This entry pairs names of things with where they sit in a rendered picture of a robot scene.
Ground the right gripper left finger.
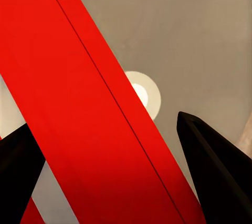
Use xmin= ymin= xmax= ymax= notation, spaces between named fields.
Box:
xmin=0 ymin=123 xmax=46 ymax=224

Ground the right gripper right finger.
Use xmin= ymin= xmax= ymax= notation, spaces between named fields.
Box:
xmin=176 ymin=111 xmax=252 ymax=224

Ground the radio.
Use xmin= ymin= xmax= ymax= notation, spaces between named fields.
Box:
xmin=0 ymin=0 xmax=207 ymax=224

